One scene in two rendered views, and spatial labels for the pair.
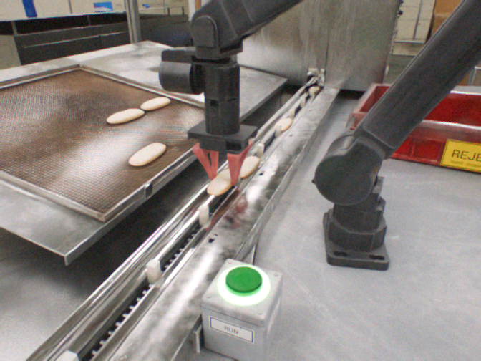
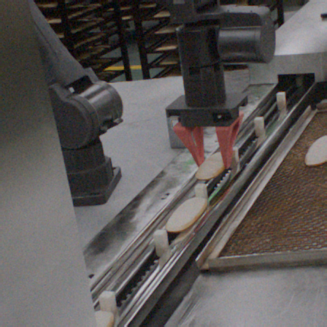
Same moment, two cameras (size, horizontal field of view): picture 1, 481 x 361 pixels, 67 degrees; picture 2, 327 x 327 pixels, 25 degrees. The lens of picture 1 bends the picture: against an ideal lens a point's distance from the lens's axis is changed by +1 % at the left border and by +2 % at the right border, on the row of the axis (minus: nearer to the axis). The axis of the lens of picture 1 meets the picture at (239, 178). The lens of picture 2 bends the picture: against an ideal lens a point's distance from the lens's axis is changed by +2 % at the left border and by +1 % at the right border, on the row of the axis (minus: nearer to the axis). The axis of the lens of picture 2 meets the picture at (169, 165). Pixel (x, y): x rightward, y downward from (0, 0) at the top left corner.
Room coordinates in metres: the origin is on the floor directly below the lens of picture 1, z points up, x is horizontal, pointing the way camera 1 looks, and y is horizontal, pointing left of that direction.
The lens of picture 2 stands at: (1.54, 0.04, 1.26)
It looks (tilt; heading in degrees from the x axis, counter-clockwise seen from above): 21 degrees down; 184
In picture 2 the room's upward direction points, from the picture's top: 9 degrees counter-clockwise
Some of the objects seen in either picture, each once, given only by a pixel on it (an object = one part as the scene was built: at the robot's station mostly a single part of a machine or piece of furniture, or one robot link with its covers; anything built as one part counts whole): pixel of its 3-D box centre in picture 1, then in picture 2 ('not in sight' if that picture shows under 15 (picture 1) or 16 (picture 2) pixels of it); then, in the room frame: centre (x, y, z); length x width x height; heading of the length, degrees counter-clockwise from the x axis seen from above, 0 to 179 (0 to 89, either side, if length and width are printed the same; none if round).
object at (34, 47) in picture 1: (85, 75); not in sight; (3.12, 1.31, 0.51); 1.93 x 1.05 x 1.02; 158
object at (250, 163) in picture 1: (247, 165); (186, 212); (0.66, -0.02, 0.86); 0.10 x 0.04 x 0.01; 158
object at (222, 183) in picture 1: (224, 179); (214, 163); (0.56, 0.03, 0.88); 0.10 x 0.04 x 0.01; 158
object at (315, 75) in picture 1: (316, 77); not in sight; (1.30, -0.27, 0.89); 0.06 x 0.01 x 0.06; 68
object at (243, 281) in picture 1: (243, 283); not in sight; (0.29, 0.00, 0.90); 0.04 x 0.04 x 0.02
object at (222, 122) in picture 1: (222, 118); (204, 88); (0.56, 0.03, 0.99); 0.10 x 0.07 x 0.07; 68
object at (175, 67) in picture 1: (196, 56); (225, 17); (0.57, 0.07, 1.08); 0.11 x 0.09 x 0.12; 64
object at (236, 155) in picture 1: (227, 158); (206, 136); (0.56, 0.02, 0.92); 0.07 x 0.07 x 0.09; 68
